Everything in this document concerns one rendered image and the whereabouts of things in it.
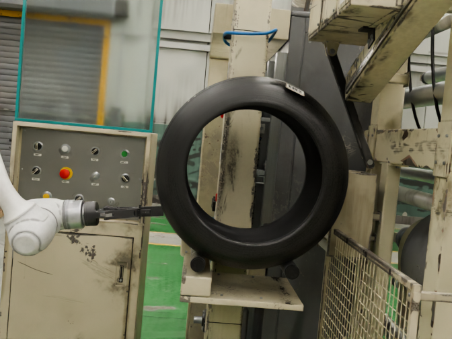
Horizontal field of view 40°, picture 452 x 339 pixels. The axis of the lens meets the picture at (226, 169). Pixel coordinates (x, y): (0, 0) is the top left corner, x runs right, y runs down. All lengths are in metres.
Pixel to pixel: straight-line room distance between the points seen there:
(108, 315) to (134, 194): 0.50
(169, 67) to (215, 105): 9.38
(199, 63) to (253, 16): 8.94
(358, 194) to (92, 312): 1.17
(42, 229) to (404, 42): 1.10
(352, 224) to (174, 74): 9.12
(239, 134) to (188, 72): 8.97
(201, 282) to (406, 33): 0.90
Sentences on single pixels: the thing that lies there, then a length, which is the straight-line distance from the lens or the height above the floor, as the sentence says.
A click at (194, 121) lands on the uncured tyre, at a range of 1.79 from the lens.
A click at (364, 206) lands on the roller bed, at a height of 1.09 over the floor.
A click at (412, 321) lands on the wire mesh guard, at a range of 1.45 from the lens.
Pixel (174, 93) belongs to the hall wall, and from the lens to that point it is 11.12.
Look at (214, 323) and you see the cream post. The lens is 2.29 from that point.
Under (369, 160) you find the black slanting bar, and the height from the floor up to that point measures 1.24.
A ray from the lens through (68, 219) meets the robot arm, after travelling 1.92.
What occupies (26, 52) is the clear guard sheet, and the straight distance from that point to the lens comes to 2.65.
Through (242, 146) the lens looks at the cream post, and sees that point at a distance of 2.19.
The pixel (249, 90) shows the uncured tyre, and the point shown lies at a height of 1.42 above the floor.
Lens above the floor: 1.28
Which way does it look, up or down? 3 degrees down
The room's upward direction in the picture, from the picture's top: 5 degrees clockwise
